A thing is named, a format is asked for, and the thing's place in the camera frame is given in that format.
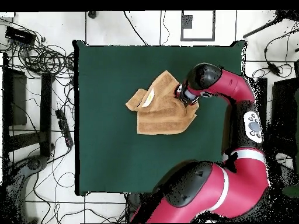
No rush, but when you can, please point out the tan terry towel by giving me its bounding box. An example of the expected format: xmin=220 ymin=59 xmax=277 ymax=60
xmin=125 ymin=70 xmax=200 ymax=136

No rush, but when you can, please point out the dark green table cloth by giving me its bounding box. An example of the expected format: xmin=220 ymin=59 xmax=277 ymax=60
xmin=72 ymin=40 xmax=248 ymax=196

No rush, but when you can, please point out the black power adapter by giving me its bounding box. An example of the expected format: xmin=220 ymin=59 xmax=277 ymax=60
xmin=267 ymin=61 xmax=281 ymax=76

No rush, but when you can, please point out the black metal stand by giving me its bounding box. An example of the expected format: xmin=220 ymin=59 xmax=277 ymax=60
xmin=253 ymin=76 xmax=299 ymax=162
xmin=2 ymin=52 xmax=55 ymax=159

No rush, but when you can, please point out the black tripod pole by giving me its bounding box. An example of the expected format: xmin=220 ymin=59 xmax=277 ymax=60
xmin=242 ymin=10 xmax=299 ymax=39

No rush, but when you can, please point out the black power strip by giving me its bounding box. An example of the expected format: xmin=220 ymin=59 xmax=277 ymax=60
xmin=55 ymin=108 xmax=74 ymax=148

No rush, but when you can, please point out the dark grey stand base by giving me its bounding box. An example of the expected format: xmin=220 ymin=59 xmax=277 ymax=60
xmin=4 ymin=155 xmax=50 ymax=223

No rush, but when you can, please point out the grey square floor frame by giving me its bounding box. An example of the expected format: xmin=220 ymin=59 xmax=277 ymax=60
xmin=180 ymin=10 xmax=216 ymax=42

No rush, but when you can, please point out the thin black floor cable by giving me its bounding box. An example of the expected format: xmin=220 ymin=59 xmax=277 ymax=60
xmin=159 ymin=10 xmax=171 ymax=46

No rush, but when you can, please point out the black cable tangle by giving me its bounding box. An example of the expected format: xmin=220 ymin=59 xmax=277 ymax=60
xmin=0 ymin=18 xmax=75 ymax=81
xmin=242 ymin=62 xmax=295 ymax=81

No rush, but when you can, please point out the black network switch box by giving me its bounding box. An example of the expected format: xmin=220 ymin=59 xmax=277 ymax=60
xmin=5 ymin=26 xmax=37 ymax=46

